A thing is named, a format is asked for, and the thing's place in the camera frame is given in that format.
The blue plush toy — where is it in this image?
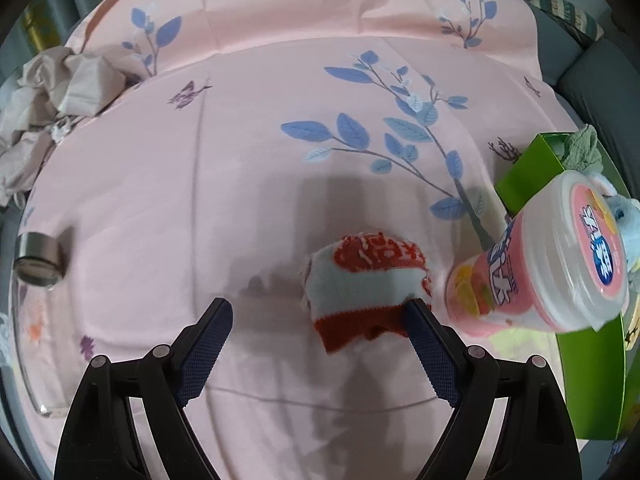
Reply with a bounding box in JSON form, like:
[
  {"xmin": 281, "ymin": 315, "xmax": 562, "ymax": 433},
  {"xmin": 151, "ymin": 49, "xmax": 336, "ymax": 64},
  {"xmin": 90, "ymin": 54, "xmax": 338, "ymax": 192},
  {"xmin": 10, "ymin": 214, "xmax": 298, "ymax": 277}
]
[{"xmin": 590, "ymin": 172, "xmax": 640, "ymax": 286}]

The striped pillow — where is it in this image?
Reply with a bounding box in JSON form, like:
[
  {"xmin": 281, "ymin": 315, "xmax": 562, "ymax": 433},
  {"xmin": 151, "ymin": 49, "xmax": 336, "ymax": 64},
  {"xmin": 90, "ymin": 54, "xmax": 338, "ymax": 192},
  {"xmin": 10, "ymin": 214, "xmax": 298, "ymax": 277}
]
[{"xmin": 530, "ymin": 0, "xmax": 603, "ymax": 43}]

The tree print tissue pack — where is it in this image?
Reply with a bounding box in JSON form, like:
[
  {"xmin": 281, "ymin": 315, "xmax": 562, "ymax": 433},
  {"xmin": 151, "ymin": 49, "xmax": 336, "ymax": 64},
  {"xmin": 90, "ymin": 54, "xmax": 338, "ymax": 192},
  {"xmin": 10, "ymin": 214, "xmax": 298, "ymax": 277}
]
[{"xmin": 622, "ymin": 295, "xmax": 640, "ymax": 351}]

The green cardboard box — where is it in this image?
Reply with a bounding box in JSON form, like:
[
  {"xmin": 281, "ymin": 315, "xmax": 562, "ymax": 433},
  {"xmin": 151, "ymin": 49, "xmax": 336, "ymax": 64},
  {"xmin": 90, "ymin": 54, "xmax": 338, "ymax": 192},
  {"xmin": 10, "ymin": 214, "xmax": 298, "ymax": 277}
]
[{"xmin": 494, "ymin": 132, "xmax": 638, "ymax": 441}]

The crumpled pale mauve cloth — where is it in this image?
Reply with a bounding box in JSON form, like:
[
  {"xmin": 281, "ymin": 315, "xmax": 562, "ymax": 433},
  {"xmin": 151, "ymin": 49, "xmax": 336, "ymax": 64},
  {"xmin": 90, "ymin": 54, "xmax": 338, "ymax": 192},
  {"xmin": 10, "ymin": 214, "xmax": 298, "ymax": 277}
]
[{"xmin": 0, "ymin": 46, "xmax": 131, "ymax": 206}]

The sage green fluffy towel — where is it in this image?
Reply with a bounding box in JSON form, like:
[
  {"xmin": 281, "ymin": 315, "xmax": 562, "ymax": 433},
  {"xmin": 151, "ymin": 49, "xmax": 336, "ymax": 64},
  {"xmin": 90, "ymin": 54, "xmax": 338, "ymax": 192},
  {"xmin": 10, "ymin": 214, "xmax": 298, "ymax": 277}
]
[{"xmin": 560, "ymin": 124, "xmax": 608, "ymax": 176}]

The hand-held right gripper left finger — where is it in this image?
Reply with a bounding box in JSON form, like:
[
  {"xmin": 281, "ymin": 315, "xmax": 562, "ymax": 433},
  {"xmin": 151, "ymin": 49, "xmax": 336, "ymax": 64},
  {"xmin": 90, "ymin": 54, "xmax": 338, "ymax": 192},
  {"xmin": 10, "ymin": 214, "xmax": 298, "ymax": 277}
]
[{"xmin": 54, "ymin": 297, "xmax": 234, "ymax": 480}]

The glass jar with metal lid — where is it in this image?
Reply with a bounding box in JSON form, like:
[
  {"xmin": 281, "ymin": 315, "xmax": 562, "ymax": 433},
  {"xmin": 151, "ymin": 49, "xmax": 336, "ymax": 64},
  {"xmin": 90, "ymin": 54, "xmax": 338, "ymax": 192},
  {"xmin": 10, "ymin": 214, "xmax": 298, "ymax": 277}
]
[{"xmin": 0, "ymin": 230, "xmax": 68, "ymax": 418}]

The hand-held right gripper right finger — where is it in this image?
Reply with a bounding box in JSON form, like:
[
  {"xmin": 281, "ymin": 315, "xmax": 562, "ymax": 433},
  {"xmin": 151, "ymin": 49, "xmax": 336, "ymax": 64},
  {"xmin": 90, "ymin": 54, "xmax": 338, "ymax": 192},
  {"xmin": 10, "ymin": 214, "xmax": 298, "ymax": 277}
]
[{"xmin": 405, "ymin": 297, "xmax": 583, "ymax": 480}]

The grey sofa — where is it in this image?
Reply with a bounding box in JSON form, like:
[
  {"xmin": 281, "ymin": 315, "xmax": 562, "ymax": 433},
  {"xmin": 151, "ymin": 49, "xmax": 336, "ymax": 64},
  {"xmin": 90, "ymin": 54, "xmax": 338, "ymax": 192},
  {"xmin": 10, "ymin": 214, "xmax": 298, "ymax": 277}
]
[{"xmin": 530, "ymin": 0, "xmax": 640, "ymax": 143}]

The red and white sock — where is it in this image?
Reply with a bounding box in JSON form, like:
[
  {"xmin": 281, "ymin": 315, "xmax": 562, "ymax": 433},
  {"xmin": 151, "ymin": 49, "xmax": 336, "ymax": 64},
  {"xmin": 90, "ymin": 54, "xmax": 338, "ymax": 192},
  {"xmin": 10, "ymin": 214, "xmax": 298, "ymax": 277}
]
[{"xmin": 299, "ymin": 231, "xmax": 433, "ymax": 356}]

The pink plastic canister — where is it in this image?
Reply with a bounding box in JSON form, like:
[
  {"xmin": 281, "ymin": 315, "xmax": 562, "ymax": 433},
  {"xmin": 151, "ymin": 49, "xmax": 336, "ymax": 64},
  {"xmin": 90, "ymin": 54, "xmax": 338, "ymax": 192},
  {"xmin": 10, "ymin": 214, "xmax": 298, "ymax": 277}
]
[{"xmin": 445, "ymin": 170, "xmax": 630, "ymax": 338}]

